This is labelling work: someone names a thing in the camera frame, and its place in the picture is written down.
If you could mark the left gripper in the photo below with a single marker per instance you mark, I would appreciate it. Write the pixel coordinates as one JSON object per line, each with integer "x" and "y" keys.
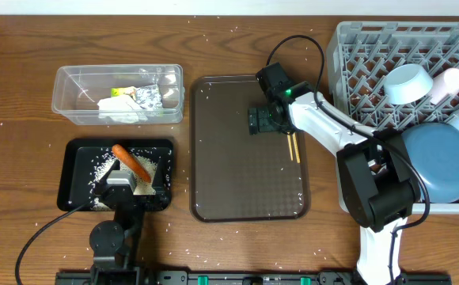
{"x": 165, "y": 191}

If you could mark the pink plastic cup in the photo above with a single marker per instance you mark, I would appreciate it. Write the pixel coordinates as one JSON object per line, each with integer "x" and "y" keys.
{"x": 444, "y": 85}

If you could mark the clear plastic bin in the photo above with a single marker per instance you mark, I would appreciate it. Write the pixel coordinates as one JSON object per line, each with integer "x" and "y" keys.
{"x": 78, "y": 89}

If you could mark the silver foil snack wrapper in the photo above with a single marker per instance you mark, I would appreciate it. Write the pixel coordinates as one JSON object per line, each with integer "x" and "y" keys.
{"x": 147, "y": 98}

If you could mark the light blue bowl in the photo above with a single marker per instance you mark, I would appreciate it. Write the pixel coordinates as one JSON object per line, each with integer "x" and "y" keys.
{"x": 407, "y": 83}

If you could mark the black waste tray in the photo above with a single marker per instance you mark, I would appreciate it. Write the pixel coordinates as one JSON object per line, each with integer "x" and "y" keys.
{"x": 82, "y": 155}

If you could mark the grey dishwasher rack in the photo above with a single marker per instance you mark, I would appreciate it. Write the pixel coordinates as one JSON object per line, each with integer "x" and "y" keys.
{"x": 361, "y": 54}

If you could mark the white tissue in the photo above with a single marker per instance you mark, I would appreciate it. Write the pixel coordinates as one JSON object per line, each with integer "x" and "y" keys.
{"x": 121, "y": 110}

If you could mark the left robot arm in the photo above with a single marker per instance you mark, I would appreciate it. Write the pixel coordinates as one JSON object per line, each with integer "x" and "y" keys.
{"x": 115, "y": 242}

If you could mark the pile of rice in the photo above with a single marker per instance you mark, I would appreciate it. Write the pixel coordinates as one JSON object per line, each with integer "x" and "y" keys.
{"x": 142, "y": 188}

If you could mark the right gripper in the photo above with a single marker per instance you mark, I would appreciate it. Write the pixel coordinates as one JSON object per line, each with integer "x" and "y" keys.
{"x": 262, "y": 123}

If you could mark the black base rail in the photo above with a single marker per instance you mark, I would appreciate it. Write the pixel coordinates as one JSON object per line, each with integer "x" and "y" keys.
{"x": 184, "y": 278}

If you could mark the orange carrot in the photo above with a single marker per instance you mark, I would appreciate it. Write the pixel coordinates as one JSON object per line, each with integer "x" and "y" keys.
{"x": 128, "y": 160}

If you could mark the dark blue plate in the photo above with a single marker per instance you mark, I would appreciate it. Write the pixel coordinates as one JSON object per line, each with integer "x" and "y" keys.
{"x": 433, "y": 149}

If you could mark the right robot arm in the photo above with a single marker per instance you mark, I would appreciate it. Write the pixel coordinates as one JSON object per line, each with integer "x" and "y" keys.
{"x": 377, "y": 183}

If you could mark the dark brown serving tray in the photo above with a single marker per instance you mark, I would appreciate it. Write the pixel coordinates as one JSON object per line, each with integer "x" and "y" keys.
{"x": 238, "y": 177}

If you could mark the wooden chopstick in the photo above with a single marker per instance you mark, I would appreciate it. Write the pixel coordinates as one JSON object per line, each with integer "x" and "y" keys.
{"x": 295, "y": 147}
{"x": 290, "y": 147}

